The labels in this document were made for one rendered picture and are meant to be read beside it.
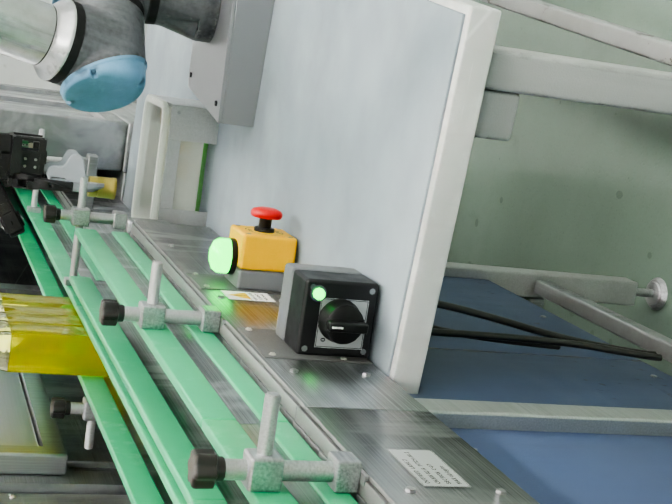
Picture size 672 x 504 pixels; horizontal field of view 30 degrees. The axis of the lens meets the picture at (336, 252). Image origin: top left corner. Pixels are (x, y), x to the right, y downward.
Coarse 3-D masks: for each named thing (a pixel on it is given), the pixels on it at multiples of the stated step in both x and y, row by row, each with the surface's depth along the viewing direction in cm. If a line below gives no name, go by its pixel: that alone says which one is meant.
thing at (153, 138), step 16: (144, 112) 211; (144, 128) 212; (160, 128) 197; (144, 144) 212; (160, 144) 197; (144, 160) 213; (160, 160) 197; (144, 176) 213; (160, 176) 198; (144, 192) 214; (160, 192) 199; (144, 208) 214
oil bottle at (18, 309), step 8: (0, 304) 181; (0, 312) 178; (8, 312) 178; (16, 312) 178; (24, 312) 179; (32, 312) 180; (40, 312) 180; (48, 312) 181; (56, 312) 182; (64, 312) 182; (72, 312) 183
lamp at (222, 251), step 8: (216, 240) 155; (224, 240) 155; (232, 240) 155; (216, 248) 154; (224, 248) 154; (232, 248) 154; (216, 256) 154; (224, 256) 154; (232, 256) 154; (216, 264) 154; (224, 264) 154; (232, 264) 154; (224, 272) 155; (232, 272) 155
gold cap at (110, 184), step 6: (90, 180) 203; (96, 180) 203; (102, 180) 204; (108, 180) 204; (114, 180) 205; (108, 186) 204; (114, 186) 204; (90, 192) 203; (96, 192) 203; (102, 192) 204; (108, 192) 204; (114, 192) 204; (108, 198) 205; (114, 198) 205
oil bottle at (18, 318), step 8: (0, 320) 172; (8, 320) 172; (16, 320) 173; (24, 320) 174; (32, 320) 174; (40, 320) 175; (48, 320) 176; (56, 320) 176; (64, 320) 177; (72, 320) 178; (80, 320) 178
